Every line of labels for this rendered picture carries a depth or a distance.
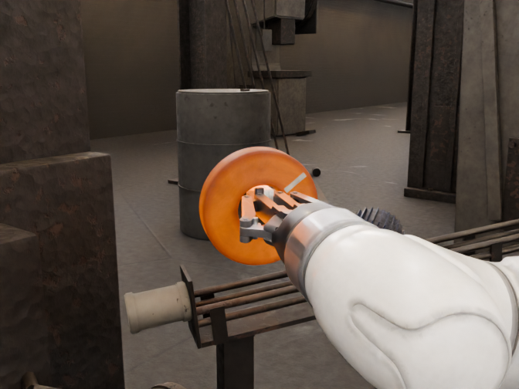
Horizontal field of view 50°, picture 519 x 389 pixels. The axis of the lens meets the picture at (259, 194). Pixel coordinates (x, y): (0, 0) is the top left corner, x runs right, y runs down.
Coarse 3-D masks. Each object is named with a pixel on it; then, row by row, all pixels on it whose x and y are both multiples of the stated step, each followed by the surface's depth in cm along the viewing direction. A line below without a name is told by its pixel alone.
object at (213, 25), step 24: (192, 0) 473; (216, 0) 460; (192, 24) 477; (216, 24) 463; (192, 48) 482; (216, 48) 467; (192, 72) 487; (216, 72) 471; (408, 96) 876; (408, 120) 888
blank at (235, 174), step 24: (216, 168) 70; (240, 168) 69; (264, 168) 69; (288, 168) 70; (216, 192) 68; (240, 192) 69; (288, 192) 71; (312, 192) 72; (216, 216) 69; (216, 240) 70; (264, 264) 73
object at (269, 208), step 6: (258, 192) 67; (258, 198) 66; (264, 198) 66; (258, 204) 66; (264, 204) 64; (270, 204) 64; (258, 210) 66; (264, 210) 64; (270, 210) 62; (276, 210) 60; (282, 210) 60; (288, 210) 59; (258, 216) 67; (264, 216) 64; (270, 216) 62; (282, 216) 59; (264, 222) 64
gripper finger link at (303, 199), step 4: (292, 192) 68; (296, 192) 68; (292, 196) 68; (296, 196) 67; (300, 196) 67; (304, 196) 67; (308, 196) 67; (300, 200) 66; (304, 200) 66; (308, 200) 65; (312, 200) 65; (316, 200) 65; (324, 204) 64; (344, 208) 62
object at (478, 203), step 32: (480, 0) 265; (512, 0) 256; (480, 32) 267; (512, 32) 258; (480, 64) 272; (512, 64) 260; (480, 96) 274; (512, 96) 262; (480, 128) 277; (512, 128) 264; (480, 160) 279; (512, 160) 265; (480, 192) 281; (512, 192) 267; (480, 224) 284
